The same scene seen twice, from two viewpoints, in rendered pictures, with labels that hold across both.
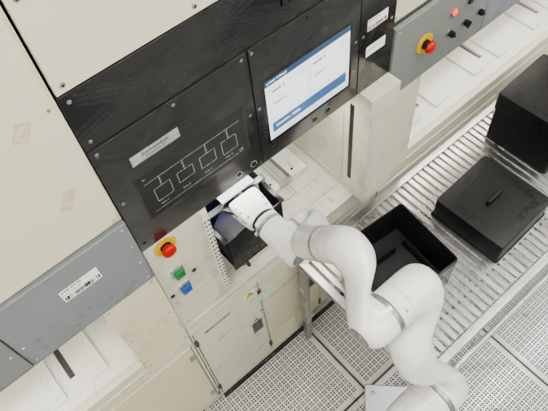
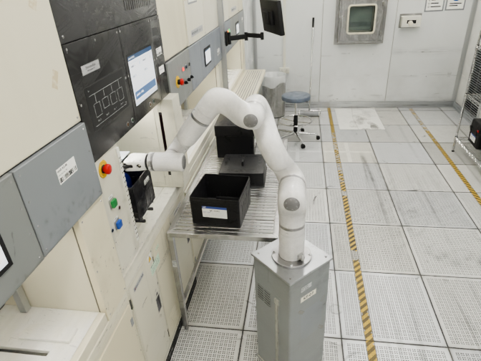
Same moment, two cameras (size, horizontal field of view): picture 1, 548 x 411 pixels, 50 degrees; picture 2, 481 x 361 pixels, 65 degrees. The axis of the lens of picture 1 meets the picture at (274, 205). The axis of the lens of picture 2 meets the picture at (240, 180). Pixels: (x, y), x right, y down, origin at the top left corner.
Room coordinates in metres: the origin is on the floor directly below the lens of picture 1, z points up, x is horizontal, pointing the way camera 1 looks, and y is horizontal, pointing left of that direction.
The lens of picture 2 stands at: (-0.48, 0.87, 1.97)
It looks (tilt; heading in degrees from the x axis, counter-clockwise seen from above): 29 degrees down; 314
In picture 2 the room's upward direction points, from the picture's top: 3 degrees counter-clockwise
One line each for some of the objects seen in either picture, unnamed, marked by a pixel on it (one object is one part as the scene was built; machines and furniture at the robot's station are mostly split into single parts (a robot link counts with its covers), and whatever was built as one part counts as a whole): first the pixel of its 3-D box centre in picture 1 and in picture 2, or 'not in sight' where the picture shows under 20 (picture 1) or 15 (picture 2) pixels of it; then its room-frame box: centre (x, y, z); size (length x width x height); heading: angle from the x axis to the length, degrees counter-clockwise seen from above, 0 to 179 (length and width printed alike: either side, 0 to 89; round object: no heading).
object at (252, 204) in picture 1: (253, 209); (139, 161); (0.91, 0.06, 1.25); 0.11 x 0.10 x 0.07; 34
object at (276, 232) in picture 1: (287, 240); (169, 161); (0.79, -0.02, 1.25); 0.13 x 0.09 x 0.08; 34
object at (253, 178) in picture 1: (236, 212); (122, 187); (1.00, 0.12, 1.11); 0.24 x 0.20 x 0.32; 124
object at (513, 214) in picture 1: (491, 205); (243, 167); (1.06, -0.78, 0.83); 0.29 x 0.29 x 0.13; 35
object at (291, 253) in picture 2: not in sight; (291, 239); (0.34, -0.32, 0.85); 0.19 x 0.19 x 0.18
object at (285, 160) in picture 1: (267, 166); not in sight; (1.32, 0.00, 0.89); 0.22 x 0.21 x 0.04; 34
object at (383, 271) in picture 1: (395, 263); (221, 199); (0.87, -0.38, 0.85); 0.28 x 0.28 x 0.17; 29
